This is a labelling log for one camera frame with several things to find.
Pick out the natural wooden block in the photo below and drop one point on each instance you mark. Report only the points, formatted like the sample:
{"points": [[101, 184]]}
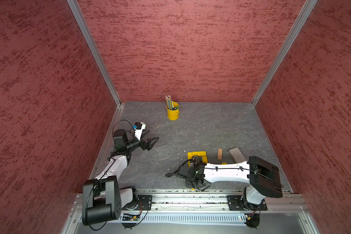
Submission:
{"points": [[219, 154]]}

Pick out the white slotted cable duct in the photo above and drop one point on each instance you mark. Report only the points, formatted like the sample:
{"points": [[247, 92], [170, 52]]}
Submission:
{"points": [[196, 219]]}

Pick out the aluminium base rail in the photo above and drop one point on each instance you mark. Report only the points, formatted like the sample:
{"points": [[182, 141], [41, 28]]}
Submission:
{"points": [[215, 201]]}

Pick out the right aluminium corner post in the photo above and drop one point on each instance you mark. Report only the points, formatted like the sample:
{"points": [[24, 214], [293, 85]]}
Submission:
{"points": [[292, 35]]}

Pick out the aluminium corner post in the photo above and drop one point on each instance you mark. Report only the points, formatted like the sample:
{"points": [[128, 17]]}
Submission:
{"points": [[292, 35], [77, 13]]}

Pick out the left aluminium corner post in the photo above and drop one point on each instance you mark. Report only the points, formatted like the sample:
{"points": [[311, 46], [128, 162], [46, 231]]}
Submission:
{"points": [[77, 13]]}

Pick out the bundle of coloured pencils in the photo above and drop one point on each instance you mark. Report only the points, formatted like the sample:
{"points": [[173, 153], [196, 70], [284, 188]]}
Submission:
{"points": [[169, 102]]}

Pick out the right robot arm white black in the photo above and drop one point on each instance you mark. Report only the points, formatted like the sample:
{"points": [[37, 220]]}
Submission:
{"points": [[262, 177]]}

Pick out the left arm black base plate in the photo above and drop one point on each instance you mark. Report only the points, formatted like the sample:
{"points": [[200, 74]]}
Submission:
{"points": [[143, 202]]}

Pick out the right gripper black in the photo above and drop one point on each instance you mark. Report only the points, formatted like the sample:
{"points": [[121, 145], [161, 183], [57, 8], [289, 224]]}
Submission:
{"points": [[189, 185]]}

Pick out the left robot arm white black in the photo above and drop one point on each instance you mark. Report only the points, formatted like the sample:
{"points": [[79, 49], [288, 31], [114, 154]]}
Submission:
{"points": [[102, 199]]}

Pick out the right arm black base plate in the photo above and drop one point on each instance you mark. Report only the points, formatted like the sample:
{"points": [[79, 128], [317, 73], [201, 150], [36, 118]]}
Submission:
{"points": [[237, 203]]}

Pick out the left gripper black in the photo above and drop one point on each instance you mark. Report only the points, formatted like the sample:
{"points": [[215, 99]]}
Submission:
{"points": [[148, 145]]}

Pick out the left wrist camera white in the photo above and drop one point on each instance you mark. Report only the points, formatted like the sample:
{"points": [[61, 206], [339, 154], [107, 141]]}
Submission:
{"points": [[139, 127]]}

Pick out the yellow metal pencil bucket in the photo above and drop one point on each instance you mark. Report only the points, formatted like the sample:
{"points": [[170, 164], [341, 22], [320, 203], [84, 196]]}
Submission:
{"points": [[173, 113]]}

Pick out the grey wooden plank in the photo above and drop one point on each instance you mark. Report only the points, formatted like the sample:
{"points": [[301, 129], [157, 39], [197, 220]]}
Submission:
{"points": [[236, 155]]}

